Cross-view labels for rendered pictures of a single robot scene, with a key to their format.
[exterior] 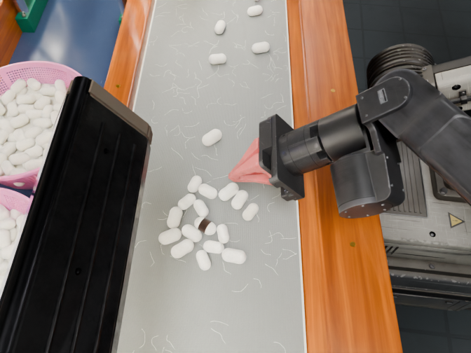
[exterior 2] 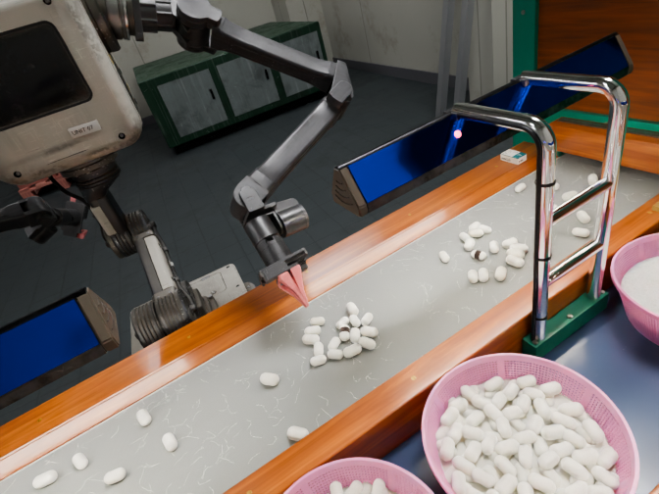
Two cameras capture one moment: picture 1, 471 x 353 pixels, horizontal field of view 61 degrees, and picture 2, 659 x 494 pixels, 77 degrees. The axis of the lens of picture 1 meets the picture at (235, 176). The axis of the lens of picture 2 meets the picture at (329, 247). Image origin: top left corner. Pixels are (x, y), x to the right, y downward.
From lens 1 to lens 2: 0.76 m
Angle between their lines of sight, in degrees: 72
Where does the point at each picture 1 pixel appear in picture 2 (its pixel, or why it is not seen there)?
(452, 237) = not seen: hidden behind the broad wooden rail
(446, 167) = (278, 173)
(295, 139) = (276, 248)
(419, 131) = (265, 182)
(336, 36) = (121, 367)
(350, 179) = (292, 213)
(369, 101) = (252, 204)
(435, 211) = not seen: hidden behind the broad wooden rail
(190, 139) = (278, 397)
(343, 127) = (265, 222)
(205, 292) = (383, 310)
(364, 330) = (347, 248)
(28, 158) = not seen: outside the picture
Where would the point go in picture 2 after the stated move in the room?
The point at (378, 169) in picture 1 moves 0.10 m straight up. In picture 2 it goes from (282, 205) to (267, 161)
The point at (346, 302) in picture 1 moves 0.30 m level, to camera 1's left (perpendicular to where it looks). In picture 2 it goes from (339, 258) to (424, 322)
